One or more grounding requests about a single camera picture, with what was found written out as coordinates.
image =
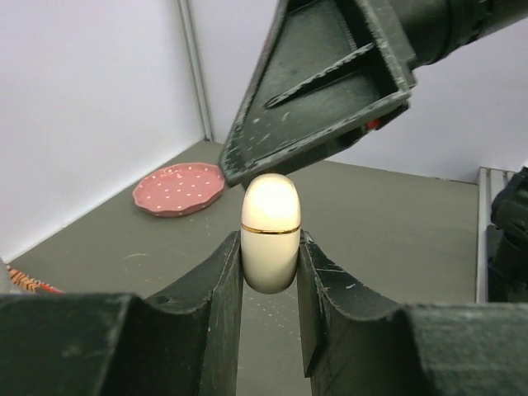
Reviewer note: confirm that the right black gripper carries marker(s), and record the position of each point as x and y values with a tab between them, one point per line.
406	35

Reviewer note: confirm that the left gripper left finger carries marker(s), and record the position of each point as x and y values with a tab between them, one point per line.
183	340

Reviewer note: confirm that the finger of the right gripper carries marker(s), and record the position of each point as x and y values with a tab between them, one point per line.
329	71

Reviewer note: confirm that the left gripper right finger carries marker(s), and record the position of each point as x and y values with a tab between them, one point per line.
357	342

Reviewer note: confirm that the beige earbud case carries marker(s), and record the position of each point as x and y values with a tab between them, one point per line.
270	233

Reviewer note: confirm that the pink dotted plate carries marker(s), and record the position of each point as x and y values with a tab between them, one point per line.
180	189

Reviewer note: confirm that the patterned orange placemat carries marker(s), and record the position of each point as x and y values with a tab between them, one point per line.
20	281

